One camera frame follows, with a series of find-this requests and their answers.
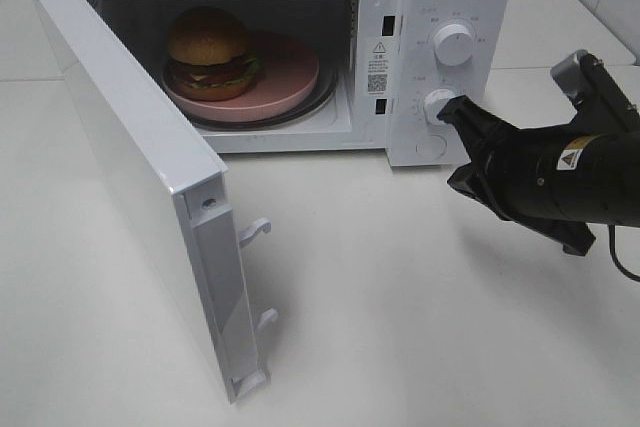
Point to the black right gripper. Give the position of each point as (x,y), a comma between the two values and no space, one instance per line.
(504,172)

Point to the round door release button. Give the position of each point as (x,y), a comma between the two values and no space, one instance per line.
(431,147)

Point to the pink round plate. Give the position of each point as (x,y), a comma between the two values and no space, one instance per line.
(289,70)

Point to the burger with lettuce and cheese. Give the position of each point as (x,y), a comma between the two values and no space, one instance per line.
(209,55)

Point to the white microwave door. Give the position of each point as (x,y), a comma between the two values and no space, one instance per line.
(169,184)

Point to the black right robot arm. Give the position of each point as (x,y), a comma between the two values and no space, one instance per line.
(552,180)

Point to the lower white timer knob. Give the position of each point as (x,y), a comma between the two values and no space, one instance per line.
(435,101)

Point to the upper white power knob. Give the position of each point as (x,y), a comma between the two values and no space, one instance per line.
(453,43)

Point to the glass microwave turntable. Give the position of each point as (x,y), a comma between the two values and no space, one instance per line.
(320,94)

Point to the white microwave oven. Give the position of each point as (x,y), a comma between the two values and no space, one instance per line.
(381,49)

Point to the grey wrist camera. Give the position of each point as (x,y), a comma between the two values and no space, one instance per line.
(601,106)

